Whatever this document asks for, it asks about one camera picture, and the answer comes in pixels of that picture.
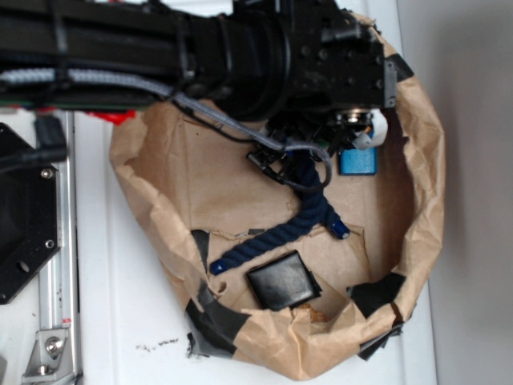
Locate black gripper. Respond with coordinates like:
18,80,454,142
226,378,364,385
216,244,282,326
276,1,398,114

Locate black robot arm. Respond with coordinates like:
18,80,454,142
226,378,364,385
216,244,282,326
1,1,397,121

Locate blue rectangular block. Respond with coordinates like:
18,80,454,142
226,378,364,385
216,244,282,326
339,148,378,176

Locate black square block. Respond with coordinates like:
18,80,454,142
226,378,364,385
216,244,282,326
245,250,322,311

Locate brown paper bag nest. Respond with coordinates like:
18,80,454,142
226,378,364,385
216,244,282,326
109,11,446,382

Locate dark blue knotted rope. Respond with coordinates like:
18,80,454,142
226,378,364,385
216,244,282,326
210,154,352,277

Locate grey braided cable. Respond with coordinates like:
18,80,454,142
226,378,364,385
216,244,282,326
0,67,333,188

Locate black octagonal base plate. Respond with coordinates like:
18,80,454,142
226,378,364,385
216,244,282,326
1,124,60,305

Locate aluminium extrusion rail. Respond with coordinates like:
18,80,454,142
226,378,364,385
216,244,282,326
19,111,83,385

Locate silver corner bracket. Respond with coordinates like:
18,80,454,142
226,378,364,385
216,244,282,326
22,328,74,384

